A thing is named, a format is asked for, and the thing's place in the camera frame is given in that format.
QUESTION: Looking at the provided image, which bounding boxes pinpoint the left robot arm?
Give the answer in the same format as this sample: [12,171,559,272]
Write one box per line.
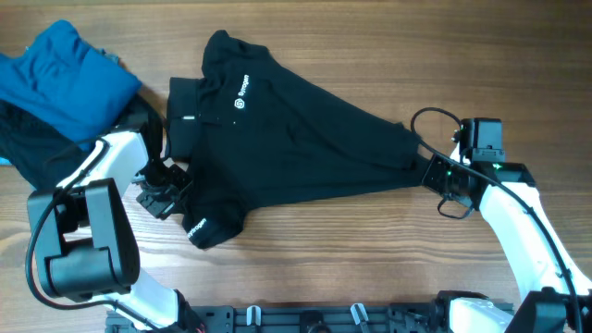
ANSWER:
[25,123,205,332]

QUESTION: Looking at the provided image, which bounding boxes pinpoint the light blue cloth edge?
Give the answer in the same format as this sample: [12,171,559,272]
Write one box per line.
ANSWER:
[0,157,11,166]

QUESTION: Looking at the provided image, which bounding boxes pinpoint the white rail clip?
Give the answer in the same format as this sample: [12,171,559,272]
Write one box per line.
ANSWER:
[246,305,262,327]
[350,302,370,333]

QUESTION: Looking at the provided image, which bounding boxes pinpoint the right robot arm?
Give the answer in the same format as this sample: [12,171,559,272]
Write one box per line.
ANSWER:
[422,155,591,332]

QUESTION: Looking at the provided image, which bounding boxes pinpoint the black folded garment under blue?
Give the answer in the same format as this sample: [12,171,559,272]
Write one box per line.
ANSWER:
[1,95,163,190]

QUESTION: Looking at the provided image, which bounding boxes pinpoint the right white rail clip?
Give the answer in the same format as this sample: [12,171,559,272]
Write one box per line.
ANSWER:
[350,302,370,333]

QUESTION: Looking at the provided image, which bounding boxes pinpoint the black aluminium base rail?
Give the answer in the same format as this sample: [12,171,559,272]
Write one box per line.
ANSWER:
[192,302,451,333]

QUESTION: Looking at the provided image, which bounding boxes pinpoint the blue folded shirt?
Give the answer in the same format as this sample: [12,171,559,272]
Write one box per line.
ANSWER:
[1,20,142,151]

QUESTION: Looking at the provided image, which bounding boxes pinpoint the left white rail clip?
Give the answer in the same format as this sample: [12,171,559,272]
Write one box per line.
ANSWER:
[246,305,262,327]

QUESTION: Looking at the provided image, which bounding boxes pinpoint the black polo shirt white logo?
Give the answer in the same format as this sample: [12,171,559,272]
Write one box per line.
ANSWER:
[167,31,427,249]

